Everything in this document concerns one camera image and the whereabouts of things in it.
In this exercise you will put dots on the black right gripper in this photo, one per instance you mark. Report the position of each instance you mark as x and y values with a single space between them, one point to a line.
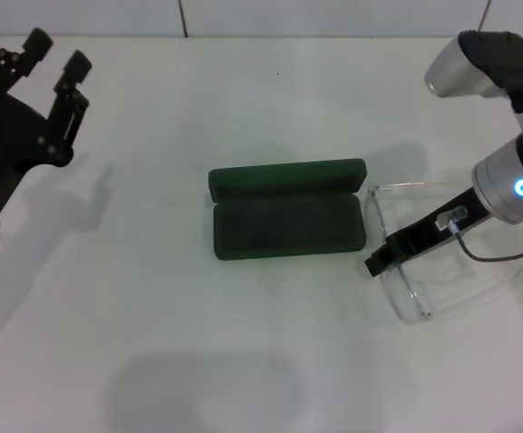
428 230

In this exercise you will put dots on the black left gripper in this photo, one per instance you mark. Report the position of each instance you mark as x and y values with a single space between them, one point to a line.
4 135

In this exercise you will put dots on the clear white glasses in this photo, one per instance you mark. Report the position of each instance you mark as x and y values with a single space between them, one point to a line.
403 293

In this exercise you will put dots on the green glasses case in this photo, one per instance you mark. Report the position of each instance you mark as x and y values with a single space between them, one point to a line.
288 225

